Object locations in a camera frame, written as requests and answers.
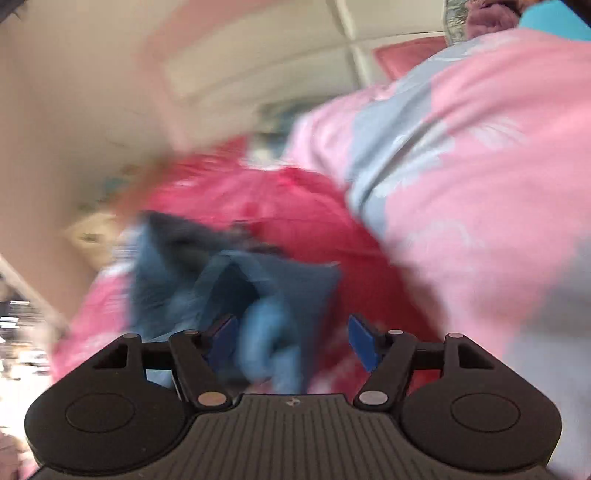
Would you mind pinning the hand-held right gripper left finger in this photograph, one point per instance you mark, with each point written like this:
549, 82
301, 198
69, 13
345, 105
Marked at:
224, 338

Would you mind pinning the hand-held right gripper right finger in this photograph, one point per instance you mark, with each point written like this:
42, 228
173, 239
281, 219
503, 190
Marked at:
362, 340

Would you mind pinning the dark blue pants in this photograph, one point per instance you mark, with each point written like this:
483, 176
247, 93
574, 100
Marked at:
277, 281

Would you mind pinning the blue denim jeans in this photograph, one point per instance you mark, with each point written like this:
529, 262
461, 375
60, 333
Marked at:
159, 286

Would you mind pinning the pink floral fleece blanket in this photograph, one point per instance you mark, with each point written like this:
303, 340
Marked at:
295, 207

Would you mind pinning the cream nightstand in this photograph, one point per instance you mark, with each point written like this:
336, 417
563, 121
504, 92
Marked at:
90, 233

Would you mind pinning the pink and blue quilt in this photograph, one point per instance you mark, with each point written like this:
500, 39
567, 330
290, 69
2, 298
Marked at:
485, 184

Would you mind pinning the pink framed headboard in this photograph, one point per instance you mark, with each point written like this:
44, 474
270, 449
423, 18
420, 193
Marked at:
161, 92

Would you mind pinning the grey patterned pillow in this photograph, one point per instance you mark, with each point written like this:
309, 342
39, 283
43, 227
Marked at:
457, 21

